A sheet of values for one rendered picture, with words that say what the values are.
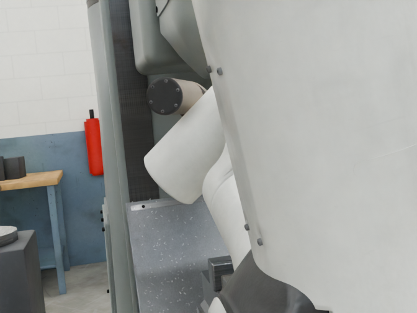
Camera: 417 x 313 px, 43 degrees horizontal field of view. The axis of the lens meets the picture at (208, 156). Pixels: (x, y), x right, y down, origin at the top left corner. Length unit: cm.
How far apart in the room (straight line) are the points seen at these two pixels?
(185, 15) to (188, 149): 22
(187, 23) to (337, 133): 49
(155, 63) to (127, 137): 29
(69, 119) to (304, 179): 473
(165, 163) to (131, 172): 59
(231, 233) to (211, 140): 12
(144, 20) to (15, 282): 41
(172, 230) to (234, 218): 69
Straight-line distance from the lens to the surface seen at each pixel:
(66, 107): 491
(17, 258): 67
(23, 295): 68
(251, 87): 19
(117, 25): 109
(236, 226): 38
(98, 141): 476
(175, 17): 67
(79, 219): 497
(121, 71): 108
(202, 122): 48
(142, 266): 105
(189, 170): 48
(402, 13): 19
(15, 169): 446
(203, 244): 107
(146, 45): 82
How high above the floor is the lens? 127
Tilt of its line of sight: 5 degrees down
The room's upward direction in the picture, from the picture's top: 5 degrees counter-clockwise
